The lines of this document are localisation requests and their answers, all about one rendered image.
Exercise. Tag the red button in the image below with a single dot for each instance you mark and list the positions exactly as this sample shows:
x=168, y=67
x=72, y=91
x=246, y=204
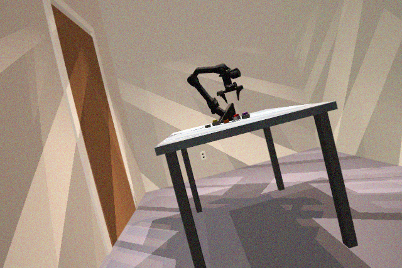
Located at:
x=236, y=117

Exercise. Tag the purple button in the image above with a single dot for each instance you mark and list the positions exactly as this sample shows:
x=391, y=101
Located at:
x=245, y=115

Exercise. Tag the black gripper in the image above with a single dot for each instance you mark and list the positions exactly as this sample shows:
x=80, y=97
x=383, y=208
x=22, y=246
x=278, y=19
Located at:
x=238, y=89

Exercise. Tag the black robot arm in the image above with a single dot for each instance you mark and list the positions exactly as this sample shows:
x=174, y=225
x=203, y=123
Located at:
x=226, y=75

